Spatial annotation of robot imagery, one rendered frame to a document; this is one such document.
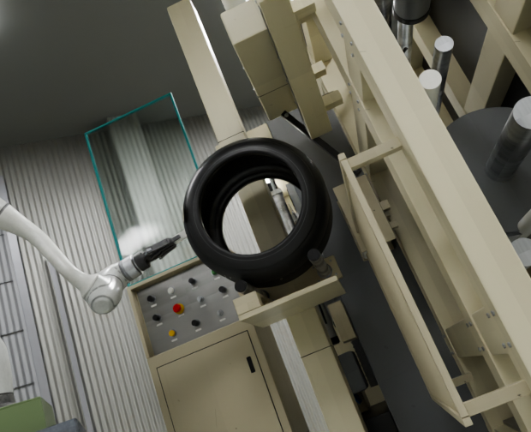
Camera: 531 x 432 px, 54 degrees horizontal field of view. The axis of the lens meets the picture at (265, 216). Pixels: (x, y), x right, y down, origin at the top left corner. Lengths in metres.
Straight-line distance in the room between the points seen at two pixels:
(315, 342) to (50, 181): 3.86
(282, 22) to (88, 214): 3.75
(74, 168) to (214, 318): 3.29
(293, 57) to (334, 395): 1.29
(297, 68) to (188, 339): 1.38
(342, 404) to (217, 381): 0.64
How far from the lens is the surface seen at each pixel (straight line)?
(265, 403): 2.45
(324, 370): 2.15
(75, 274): 1.99
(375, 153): 1.38
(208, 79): 2.62
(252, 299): 1.83
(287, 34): 1.91
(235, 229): 5.35
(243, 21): 1.95
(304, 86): 2.07
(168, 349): 2.65
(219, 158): 1.98
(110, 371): 4.84
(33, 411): 1.70
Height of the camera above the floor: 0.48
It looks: 19 degrees up
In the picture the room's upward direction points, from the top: 22 degrees counter-clockwise
